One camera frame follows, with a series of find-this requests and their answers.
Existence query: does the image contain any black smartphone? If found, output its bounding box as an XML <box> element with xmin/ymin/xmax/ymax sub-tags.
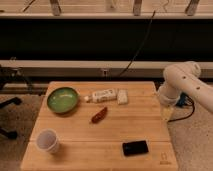
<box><xmin>122</xmin><ymin>140</ymin><xmax>149</xmax><ymax>156</ymax></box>

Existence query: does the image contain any black floor cable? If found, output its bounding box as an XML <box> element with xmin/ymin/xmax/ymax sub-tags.
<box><xmin>167</xmin><ymin>95</ymin><xmax>196</xmax><ymax>123</ymax></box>

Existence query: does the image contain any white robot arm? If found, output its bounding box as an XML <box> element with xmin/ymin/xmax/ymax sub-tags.
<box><xmin>157</xmin><ymin>61</ymin><xmax>213</xmax><ymax>122</ymax></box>

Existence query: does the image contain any black hanging cable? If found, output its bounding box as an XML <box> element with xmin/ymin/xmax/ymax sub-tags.
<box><xmin>118</xmin><ymin>9</ymin><xmax>157</xmax><ymax>78</ymax></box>

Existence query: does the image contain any red chili pepper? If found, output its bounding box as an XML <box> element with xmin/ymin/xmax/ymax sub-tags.
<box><xmin>91</xmin><ymin>107</ymin><xmax>108</xmax><ymax>123</ymax></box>

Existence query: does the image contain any black office chair base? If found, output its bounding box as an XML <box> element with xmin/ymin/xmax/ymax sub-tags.
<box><xmin>0</xmin><ymin>65</ymin><xmax>33</xmax><ymax>140</ymax></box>

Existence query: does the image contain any green ceramic bowl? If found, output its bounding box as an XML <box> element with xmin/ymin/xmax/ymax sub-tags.
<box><xmin>47</xmin><ymin>87</ymin><xmax>79</xmax><ymax>114</ymax></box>

